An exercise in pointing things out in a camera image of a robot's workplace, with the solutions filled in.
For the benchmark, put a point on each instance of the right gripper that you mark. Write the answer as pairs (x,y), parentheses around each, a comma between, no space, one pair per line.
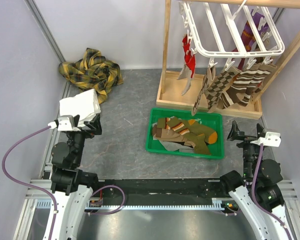
(234,133)

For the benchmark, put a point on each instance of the brown argyle sock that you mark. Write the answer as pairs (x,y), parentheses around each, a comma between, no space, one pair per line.
(207,80)
(219,84)

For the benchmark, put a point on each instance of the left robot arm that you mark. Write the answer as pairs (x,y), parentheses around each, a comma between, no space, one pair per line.
(70,186)

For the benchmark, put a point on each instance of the olive striped sock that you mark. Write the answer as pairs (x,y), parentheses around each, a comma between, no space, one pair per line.
(200,147)
(193,130)

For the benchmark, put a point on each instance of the grey sock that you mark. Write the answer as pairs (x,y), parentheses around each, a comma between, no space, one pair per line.
(177,146)

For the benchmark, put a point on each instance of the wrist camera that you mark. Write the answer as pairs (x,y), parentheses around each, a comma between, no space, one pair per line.
(64,123)
(271,139)

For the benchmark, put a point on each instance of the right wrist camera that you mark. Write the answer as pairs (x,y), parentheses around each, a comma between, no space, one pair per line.
(271,139)

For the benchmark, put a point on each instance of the red white sock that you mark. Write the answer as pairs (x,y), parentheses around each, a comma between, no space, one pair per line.
(189,65)

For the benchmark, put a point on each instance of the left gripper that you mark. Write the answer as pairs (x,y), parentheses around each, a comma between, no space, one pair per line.
(90,132)

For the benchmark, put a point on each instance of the purple maroon sock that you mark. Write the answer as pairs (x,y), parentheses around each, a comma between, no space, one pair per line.
(247,35)

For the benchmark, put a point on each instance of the brown striped sock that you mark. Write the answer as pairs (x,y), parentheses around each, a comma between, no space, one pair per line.
(258,72)
(238,87)

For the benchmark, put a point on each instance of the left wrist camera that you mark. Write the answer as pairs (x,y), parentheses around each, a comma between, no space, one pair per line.
(64,123)

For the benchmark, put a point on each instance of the white clip hanger rack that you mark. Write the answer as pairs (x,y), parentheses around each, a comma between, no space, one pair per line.
(222,32)

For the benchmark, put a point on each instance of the green plastic tray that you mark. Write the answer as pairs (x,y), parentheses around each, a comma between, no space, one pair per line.
(212,120)

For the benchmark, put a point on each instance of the yellow plaid cloth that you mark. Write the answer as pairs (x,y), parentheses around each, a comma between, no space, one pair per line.
(93,71)

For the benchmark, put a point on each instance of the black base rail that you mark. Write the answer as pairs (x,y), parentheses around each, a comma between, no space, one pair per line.
(169,191)

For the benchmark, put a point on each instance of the slotted cable duct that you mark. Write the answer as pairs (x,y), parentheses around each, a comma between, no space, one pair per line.
(216,205)

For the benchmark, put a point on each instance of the tan sock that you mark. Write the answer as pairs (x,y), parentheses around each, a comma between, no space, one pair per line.
(166,135)

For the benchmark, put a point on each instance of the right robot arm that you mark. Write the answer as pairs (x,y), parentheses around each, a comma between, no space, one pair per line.
(256,191)

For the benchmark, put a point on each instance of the white folded towel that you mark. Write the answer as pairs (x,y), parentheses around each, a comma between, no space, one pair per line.
(84,104)

